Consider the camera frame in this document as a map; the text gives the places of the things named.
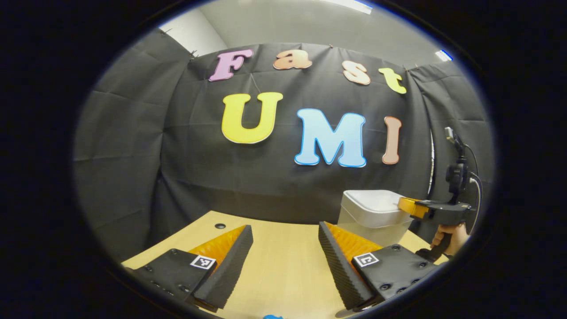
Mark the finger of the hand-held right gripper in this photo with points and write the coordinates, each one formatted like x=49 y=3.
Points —
x=409 y=207

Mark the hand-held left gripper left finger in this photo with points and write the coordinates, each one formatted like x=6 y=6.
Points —
x=228 y=266

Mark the blue paper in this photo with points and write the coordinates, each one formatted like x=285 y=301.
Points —
x=273 y=317

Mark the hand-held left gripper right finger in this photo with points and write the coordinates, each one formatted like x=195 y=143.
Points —
x=339 y=266

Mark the small ceiling light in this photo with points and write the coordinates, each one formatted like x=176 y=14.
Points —
x=443 y=55

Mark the large ceiling light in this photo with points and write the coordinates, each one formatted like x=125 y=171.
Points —
x=350 y=4

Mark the white desktop garbage bin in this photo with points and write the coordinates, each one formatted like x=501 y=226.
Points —
x=372 y=217

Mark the black backdrop cloth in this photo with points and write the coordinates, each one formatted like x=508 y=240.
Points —
x=177 y=155

